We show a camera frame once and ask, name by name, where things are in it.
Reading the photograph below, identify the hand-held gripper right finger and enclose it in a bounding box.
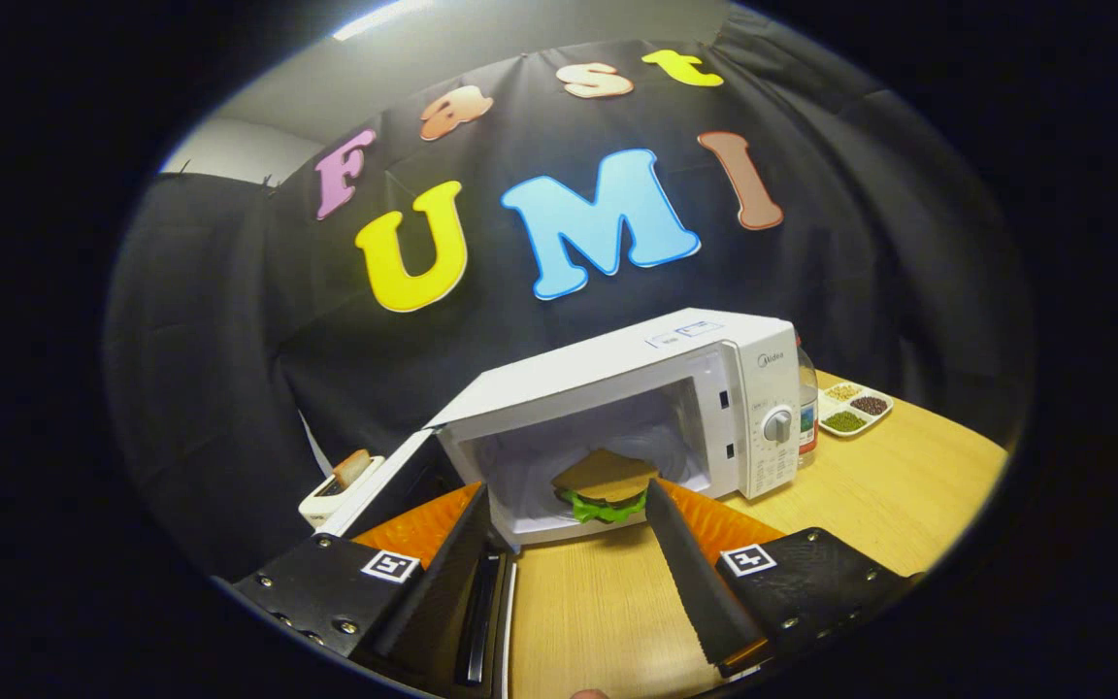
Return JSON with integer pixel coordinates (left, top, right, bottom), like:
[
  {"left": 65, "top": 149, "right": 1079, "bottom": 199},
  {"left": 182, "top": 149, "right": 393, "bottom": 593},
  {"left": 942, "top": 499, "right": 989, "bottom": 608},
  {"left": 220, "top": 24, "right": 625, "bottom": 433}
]
[{"left": 644, "top": 478, "right": 924, "bottom": 681}]

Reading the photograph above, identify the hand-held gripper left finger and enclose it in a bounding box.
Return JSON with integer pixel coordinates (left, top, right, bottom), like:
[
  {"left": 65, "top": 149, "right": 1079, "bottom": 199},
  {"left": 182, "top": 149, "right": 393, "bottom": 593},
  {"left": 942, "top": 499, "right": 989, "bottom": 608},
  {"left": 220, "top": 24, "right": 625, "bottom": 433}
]
[{"left": 232, "top": 483, "right": 492, "bottom": 685}]

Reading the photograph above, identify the sandwich with green lettuce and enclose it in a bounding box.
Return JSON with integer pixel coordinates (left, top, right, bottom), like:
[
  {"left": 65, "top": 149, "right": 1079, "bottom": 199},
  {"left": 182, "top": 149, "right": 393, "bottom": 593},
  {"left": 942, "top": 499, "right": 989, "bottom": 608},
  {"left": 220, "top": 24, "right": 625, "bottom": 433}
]
[{"left": 550, "top": 448, "right": 660, "bottom": 525}]

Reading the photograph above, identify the white microwave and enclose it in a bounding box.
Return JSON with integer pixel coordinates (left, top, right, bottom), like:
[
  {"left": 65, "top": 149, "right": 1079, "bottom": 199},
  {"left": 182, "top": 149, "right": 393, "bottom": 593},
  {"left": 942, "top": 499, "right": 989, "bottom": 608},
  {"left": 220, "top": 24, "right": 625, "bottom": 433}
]
[{"left": 321, "top": 308, "right": 803, "bottom": 698}]

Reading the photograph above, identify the cream toaster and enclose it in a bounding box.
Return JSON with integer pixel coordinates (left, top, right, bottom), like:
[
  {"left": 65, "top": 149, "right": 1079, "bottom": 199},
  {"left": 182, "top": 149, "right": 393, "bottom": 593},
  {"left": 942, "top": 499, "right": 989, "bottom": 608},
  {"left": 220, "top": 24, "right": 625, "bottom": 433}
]
[{"left": 298, "top": 454, "right": 387, "bottom": 530}]

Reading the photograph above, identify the toast slice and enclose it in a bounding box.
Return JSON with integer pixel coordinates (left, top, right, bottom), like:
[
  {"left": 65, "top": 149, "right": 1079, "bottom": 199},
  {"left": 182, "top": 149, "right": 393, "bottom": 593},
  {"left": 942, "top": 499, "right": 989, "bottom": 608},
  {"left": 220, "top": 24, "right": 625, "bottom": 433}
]
[{"left": 333, "top": 449, "right": 373, "bottom": 489}]

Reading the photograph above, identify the clear plastic bottle red label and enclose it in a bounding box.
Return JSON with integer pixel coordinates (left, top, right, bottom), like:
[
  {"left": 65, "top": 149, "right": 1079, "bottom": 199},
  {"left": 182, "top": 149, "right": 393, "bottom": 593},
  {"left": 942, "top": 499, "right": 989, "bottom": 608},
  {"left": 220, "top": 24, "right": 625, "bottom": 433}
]
[{"left": 796, "top": 335, "right": 820, "bottom": 470}]

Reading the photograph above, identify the white divided dish of beans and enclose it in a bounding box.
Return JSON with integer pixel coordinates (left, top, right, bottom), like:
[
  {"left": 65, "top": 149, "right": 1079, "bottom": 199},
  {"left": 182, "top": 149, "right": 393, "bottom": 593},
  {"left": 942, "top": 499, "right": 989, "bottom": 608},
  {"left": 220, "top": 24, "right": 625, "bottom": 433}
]
[{"left": 817, "top": 382, "right": 895, "bottom": 439}]

